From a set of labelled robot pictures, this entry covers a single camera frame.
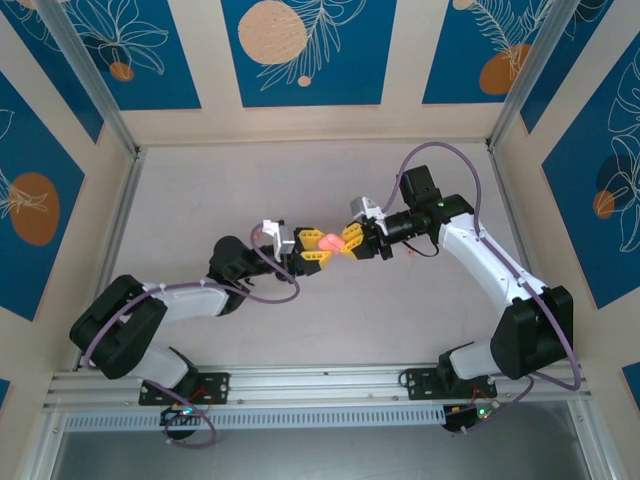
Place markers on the blue panel with lily drawing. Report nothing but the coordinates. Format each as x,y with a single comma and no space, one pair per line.
150,75

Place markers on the blue printed wall panel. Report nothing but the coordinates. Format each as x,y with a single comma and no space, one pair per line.
590,50
52,57

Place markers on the blue panel with peach circle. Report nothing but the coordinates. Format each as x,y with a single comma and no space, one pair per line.
350,75

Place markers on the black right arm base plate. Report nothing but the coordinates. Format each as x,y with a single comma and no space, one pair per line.
420,385

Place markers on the blue panel with orange oval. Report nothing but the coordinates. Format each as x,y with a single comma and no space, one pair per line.
50,150

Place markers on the grey metal sheet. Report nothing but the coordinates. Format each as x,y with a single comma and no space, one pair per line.
325,455

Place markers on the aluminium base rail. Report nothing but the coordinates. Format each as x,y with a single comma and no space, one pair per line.
325,385

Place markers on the aluminium table side rail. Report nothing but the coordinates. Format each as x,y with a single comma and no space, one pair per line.
508,200
109,260

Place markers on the blue panel with dark circle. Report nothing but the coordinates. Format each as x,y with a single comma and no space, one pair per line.
575,225

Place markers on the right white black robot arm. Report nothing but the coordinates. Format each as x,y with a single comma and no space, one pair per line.
475,250

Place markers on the glossy earbud charging case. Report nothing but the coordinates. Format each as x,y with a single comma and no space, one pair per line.
331,242

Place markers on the aluminium frame post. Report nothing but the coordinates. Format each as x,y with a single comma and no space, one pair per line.
532,75
89,75

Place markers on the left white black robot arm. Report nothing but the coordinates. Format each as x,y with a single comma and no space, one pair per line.
185,300

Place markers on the blue panel with fern drawing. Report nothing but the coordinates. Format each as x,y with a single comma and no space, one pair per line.
450,50

